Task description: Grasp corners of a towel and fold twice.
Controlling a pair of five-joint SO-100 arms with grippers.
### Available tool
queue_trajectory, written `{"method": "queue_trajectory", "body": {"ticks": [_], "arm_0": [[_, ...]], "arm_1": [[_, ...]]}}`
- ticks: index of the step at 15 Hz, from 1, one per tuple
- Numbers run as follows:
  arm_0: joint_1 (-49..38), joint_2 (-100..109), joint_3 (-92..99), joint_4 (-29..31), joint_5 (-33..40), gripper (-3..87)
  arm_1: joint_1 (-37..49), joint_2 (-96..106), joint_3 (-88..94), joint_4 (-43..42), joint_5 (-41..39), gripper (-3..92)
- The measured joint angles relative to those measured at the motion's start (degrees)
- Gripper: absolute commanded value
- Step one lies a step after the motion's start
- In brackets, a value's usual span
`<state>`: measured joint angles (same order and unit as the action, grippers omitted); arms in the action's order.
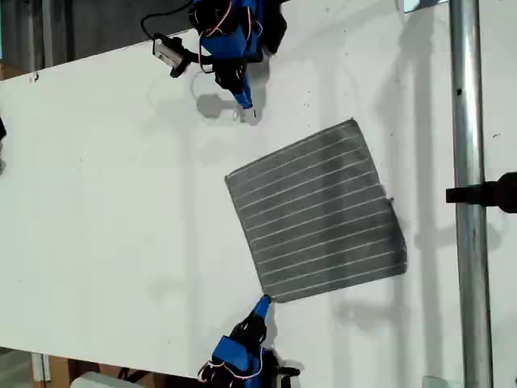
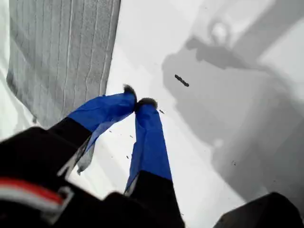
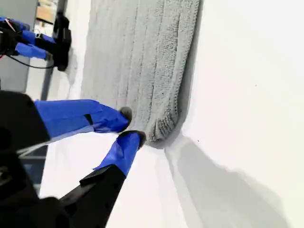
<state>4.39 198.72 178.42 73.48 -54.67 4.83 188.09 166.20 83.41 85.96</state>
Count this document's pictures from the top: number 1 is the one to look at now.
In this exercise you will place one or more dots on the grey striped towel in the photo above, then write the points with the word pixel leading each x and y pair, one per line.
pixel 315 210

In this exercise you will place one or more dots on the white plastic container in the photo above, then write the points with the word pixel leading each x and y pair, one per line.
pixel 97 380

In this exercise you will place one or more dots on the brown cardboard box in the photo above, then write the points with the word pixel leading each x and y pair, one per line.
pixel 60 369
pixel 8 72

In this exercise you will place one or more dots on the white table leg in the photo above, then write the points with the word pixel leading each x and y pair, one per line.
pixel 40 365

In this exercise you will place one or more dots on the small black object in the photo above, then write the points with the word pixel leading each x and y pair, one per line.
pixel 2 129

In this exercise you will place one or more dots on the short black camera stalk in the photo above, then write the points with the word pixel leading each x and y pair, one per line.
pixel 186 56

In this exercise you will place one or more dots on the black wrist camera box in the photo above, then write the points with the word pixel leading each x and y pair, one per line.
pixel 287 371
pixel 165 50

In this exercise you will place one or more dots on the steel post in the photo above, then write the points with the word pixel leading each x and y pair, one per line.
pixel 468 121

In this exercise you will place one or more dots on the black post clamp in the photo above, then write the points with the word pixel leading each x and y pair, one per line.
pixel 497 192

